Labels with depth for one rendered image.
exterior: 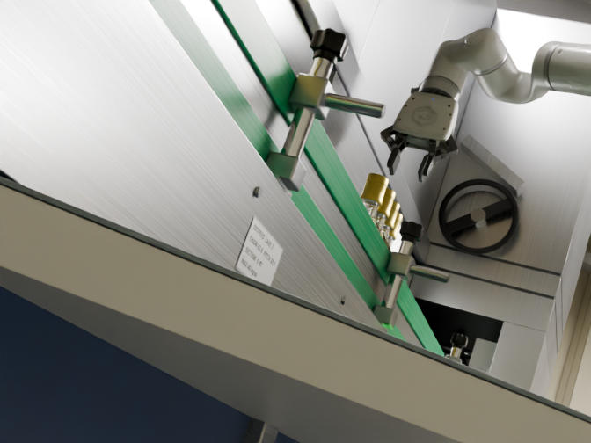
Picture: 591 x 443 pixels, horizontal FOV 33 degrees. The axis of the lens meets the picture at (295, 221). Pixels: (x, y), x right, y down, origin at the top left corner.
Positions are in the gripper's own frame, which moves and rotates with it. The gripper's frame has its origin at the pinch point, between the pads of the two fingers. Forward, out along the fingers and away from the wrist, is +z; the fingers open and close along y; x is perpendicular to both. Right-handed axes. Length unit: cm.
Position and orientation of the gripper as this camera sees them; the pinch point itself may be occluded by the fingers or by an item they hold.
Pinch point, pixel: (408, 165)
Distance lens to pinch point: 177.0
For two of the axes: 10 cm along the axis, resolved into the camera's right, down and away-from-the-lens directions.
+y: 9.1, 2.3, -3.3
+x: 1.5, 5.7, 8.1
